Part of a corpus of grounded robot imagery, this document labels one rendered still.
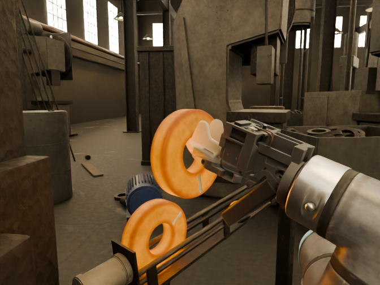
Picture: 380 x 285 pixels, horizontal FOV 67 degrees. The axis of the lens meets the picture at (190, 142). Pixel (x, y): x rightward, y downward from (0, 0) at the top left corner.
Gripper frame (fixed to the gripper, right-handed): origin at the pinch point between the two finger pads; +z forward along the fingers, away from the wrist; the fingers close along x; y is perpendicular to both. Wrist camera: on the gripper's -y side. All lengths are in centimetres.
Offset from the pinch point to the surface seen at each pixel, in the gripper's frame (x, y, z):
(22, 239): 25.2, -13.7, 5.2
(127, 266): 9.2, -23.7, 0.8
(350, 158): -180, -38, 7
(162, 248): -1.0, -25.9, 2.4
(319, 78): -796, -20, 261
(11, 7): 16.3, 15.5, 39.5
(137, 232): 6.0, -19.0, 3.0
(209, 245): -14.0, -28.6, -1.1
